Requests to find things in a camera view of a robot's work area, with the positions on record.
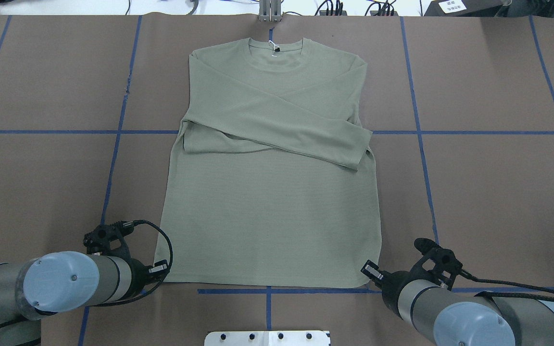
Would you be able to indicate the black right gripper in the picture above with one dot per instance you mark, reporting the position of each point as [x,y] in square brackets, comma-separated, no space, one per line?
[391,283]

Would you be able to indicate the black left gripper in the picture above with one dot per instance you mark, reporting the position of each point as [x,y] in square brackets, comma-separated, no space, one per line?
[139,275]

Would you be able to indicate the green long-sleeve shirt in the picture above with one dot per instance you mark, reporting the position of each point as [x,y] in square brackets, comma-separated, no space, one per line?
[272,179]

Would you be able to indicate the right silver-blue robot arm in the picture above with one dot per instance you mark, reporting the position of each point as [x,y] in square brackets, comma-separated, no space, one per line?
[449,319]

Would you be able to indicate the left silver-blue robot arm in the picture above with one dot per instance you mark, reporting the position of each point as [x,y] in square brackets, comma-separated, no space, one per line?
[64,281]

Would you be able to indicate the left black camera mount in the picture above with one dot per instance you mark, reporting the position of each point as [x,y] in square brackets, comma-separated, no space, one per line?
[109,240]

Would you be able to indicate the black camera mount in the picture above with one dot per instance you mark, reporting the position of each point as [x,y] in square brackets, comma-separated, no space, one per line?
[437,265]
[109,240]

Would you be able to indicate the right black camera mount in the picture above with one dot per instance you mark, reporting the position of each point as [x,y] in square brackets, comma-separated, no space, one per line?
[437,265]

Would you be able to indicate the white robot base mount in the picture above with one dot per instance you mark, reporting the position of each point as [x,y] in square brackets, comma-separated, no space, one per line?
[268,338]

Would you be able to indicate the aluminium frame post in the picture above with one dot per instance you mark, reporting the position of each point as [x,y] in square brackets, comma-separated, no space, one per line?
[270,10]

